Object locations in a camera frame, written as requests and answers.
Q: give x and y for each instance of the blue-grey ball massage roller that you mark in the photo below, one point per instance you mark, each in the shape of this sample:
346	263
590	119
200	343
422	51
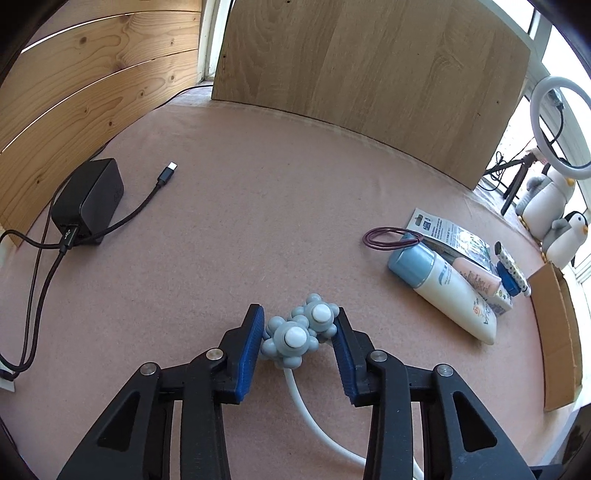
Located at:
292	339

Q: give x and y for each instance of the small white patterned box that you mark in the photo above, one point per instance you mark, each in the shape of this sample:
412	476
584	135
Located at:
498	304

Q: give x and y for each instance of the pine slat panel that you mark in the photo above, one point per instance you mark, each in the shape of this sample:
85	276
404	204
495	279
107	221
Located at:
92	92

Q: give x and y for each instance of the light oak board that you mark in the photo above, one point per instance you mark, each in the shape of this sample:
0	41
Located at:
369	69

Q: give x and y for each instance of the small penguin plush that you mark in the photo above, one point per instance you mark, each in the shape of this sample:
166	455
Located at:
570	240

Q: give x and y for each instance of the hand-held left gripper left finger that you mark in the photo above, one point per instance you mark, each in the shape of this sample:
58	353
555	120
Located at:
251	350

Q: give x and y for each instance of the black tripod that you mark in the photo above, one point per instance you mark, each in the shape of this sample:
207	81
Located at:
515	184

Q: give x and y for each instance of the white bottle with blue cap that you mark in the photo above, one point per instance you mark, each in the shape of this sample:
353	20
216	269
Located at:
443	286

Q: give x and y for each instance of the pink tube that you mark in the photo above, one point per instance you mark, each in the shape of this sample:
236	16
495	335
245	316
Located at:
478	277

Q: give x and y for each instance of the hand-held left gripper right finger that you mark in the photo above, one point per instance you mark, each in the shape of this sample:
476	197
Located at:
344	355

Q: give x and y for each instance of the dark blue round item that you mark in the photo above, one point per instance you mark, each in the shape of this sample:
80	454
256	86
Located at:
507	279

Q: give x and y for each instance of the large penguin plush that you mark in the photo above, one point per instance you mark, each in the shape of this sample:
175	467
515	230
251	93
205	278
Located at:
549	198

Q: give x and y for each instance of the dotted white tissue pack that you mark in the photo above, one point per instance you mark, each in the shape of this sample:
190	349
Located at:
515	270

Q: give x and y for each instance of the grey printed packet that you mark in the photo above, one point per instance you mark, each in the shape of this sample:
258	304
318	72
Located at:
443	228

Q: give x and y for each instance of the black power adapter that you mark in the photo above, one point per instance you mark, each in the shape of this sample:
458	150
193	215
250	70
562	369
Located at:
87	198

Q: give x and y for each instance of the cardboard box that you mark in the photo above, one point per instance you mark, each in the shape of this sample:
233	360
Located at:
554	332

